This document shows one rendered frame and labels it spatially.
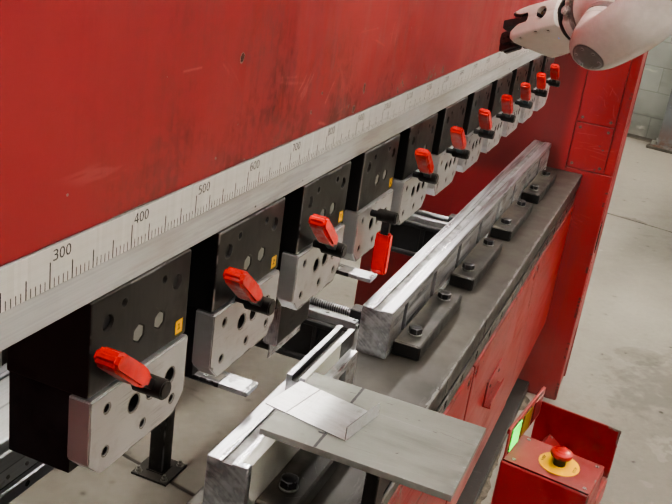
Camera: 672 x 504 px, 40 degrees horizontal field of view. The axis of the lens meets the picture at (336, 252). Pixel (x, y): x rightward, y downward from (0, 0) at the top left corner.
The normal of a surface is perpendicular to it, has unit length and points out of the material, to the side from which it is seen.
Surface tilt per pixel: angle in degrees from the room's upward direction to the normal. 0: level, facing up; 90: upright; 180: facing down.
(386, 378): 0
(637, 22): 106
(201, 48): 90
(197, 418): 0
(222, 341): 90
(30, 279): 90
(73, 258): 90
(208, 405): 0
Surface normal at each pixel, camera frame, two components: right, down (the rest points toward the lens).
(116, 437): 0.92, 0.26
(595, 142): -0.38, 0.29
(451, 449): 0.13, -0.92
